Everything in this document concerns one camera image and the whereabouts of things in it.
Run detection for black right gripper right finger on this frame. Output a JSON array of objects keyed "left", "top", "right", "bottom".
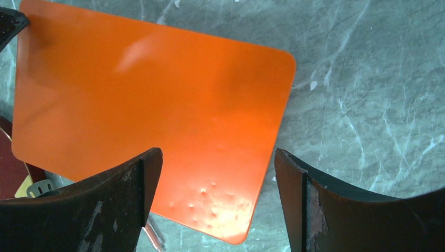
[{"left": 274, "top": 149, "right": 444, "bottom": 251}]

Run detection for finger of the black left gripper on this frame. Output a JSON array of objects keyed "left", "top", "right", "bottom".
[{"left": 0, "top": 7, "right": 30, "bottom": 51}]

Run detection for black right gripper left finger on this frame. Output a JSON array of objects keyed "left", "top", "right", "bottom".
[{"left": 1, "top": 148, "right": 163, "bottom": 251}]

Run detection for dark red round plate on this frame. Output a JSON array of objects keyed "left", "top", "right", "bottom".
[{"left": 1, "top": 117, "right": 47, "bottom": 200}]

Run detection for orange box lid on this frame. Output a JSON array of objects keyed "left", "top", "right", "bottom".
[{"left": 12, "top": 1, "right": 296, "bottom": 244}]

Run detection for metal tongs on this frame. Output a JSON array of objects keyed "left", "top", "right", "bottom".
[{"left": 26, "top": 179, "right": 56, "bottom": 198}]

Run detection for pink stick near plate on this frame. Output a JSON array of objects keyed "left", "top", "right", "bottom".
[{"left": 142, "top": 215, "right": 166, "bottom": 252}]

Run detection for rectangular butter biscuit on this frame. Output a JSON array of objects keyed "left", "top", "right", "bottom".
[{"left": 14, "top": 175, "right": 33, "bottom": 198}]

